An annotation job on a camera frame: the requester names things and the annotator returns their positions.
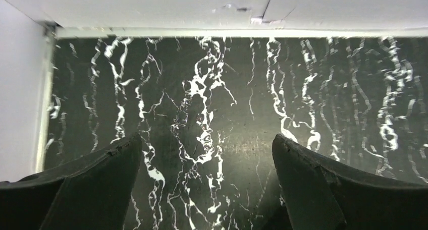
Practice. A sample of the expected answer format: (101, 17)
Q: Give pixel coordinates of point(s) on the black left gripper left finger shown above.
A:
(91, 192)

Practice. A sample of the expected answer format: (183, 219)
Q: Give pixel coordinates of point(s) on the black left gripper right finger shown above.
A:
(321, 193)

